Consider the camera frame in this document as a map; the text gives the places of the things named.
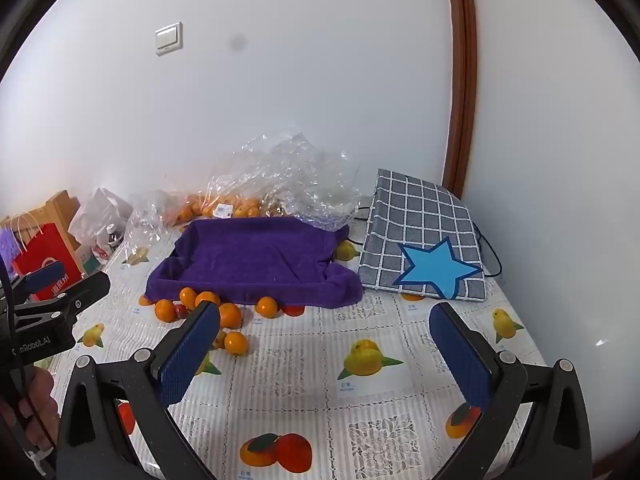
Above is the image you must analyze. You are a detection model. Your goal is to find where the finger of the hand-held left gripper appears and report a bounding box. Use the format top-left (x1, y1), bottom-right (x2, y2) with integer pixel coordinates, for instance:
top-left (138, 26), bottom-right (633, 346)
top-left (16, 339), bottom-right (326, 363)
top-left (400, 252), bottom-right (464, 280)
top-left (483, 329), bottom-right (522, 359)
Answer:
top-left (9, 259), bottom-right (66, 303)
top-left (12, 272), bottom-right (112, 334)

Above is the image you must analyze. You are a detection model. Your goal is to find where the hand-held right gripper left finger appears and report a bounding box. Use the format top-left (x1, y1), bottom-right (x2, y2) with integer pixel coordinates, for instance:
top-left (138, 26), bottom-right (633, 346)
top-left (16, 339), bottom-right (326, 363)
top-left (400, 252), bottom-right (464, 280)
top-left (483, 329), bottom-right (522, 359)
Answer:
top-left (56, 301), bottom-right (221, 480)

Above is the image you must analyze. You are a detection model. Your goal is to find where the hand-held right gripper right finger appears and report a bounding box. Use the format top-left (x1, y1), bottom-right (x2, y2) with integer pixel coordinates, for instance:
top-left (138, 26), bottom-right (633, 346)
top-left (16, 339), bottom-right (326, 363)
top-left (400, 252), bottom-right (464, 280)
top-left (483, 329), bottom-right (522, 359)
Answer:
top-left (429, 302), bottom-right (593, 480)

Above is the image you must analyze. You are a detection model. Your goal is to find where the purple towel lined tray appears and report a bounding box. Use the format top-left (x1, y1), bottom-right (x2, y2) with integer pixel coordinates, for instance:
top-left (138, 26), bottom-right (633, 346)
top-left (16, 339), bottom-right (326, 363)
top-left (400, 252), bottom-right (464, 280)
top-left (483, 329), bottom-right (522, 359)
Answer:
top-left (145, 217), bottom-right (364, 310)

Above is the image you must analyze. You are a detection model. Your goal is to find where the person's left hand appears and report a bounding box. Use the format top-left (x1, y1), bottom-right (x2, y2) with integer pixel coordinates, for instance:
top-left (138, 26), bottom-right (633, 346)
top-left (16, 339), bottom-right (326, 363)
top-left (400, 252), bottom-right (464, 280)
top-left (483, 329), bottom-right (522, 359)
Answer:
top-left (0, 367), bottom-right (60, 454)

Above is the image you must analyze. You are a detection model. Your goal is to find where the red paper bag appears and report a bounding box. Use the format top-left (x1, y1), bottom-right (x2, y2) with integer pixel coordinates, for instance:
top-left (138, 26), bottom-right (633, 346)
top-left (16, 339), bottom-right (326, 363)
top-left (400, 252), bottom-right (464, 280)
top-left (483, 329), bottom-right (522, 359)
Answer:
top-left (11, 212), bottom-right (85, 303)

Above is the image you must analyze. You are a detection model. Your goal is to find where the green and white carton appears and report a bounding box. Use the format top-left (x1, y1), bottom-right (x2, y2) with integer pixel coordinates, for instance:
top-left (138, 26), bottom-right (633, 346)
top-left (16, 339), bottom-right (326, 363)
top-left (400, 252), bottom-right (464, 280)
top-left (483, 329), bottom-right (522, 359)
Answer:
top-left (77, 244), bottom-right (112, 275)

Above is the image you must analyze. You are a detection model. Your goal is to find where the wooden box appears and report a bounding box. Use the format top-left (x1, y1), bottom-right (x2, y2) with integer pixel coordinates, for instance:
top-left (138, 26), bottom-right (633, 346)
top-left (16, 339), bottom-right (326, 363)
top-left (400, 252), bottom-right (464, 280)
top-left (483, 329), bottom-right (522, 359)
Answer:
top-left (0, 190), bottom-right (82, 251)

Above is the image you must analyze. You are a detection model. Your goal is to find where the white plastic bag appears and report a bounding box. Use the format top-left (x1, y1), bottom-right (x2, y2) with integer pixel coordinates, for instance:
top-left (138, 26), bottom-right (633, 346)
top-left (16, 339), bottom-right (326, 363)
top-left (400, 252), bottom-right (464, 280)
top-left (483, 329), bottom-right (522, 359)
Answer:
top-left (67, 187), bottom-right (135, 261)

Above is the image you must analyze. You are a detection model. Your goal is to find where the small crumpled clear plastic bag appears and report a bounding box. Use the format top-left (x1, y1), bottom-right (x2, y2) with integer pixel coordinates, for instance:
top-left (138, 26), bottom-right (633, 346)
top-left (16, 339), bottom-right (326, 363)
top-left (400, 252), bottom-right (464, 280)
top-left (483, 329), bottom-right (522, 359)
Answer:
top-left (122, 190), bottom-right (173, 267)

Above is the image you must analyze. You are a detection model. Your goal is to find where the fruit printed tablecloth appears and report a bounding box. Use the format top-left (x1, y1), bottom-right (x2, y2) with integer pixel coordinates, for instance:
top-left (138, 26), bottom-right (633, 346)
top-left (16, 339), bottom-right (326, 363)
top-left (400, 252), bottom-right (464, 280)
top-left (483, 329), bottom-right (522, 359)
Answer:
top-left (37, 200), bottom-right (548, 480)

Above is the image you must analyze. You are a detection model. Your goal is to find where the pile of bagged mandarins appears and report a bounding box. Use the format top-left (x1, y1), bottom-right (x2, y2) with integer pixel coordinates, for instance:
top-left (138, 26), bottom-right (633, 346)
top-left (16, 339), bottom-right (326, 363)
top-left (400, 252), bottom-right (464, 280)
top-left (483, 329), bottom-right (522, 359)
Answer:
top-left (167, 192), bottom-right (262, 223)

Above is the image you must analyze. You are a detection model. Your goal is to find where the grey checked cushion blue star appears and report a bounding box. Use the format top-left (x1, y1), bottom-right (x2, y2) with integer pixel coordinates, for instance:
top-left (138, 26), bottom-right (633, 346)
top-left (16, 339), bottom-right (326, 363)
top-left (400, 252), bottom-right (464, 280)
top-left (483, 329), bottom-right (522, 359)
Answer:
top-left (357, 169), bottom-right (487, 302)

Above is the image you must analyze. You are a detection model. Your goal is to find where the clear plastic bag with label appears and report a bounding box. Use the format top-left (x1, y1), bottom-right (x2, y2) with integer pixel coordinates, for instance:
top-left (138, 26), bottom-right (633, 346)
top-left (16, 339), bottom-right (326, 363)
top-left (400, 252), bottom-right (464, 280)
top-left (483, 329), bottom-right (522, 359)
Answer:
top-left (162, 172), bottom-right (265, 226)

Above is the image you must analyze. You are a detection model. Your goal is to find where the large clear plastic bag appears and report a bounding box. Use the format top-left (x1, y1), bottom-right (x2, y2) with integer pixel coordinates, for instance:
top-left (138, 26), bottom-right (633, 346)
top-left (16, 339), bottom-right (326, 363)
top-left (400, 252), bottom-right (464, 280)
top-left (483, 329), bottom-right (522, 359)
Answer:
top-left (207, 132), bottom-right (362, 233)

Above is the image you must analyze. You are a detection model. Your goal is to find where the white light switch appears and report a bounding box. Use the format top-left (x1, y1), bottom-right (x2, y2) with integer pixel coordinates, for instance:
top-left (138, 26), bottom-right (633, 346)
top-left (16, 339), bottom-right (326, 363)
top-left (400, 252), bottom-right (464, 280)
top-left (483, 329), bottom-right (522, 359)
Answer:
top-left (154, 21), bottom-right (184, 57)

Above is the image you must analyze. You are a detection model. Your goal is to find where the brown wooden door frame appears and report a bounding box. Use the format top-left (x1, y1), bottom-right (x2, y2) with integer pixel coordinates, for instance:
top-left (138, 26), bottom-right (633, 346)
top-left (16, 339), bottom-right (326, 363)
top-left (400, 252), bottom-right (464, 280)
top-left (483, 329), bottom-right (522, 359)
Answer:
top-left (442, 0), bottom-right (477, 196)

